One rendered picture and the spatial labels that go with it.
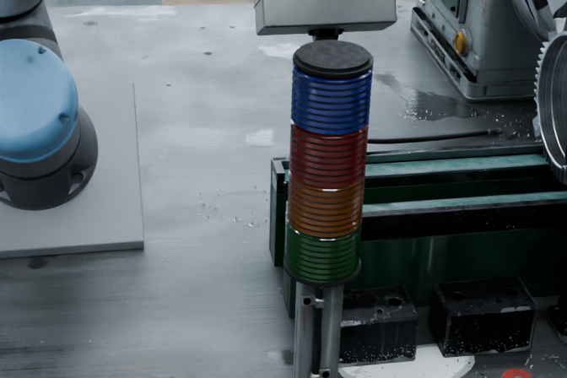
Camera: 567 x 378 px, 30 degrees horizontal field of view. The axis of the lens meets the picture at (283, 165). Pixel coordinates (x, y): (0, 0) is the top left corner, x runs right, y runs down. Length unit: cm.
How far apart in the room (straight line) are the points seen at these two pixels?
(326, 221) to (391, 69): 101
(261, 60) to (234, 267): 62
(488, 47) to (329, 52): 90
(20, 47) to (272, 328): 40
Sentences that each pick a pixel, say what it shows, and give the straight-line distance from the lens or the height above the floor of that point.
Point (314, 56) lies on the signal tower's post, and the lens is 78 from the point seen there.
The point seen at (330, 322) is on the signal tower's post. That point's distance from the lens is 90.
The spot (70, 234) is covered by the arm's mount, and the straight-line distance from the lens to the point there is 131.
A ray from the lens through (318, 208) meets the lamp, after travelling 81.
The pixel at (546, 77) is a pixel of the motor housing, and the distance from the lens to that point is 130.
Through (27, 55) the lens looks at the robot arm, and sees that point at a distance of 113.
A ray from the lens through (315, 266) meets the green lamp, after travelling 84.
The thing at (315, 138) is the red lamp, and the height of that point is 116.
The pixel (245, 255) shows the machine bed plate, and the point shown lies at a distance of 130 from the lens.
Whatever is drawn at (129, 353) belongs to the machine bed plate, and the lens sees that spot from 115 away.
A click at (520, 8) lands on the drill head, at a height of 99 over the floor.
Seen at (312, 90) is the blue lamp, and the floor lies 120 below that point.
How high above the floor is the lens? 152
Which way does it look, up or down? 29 degrees down
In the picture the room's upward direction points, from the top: 2 degrees clockwise
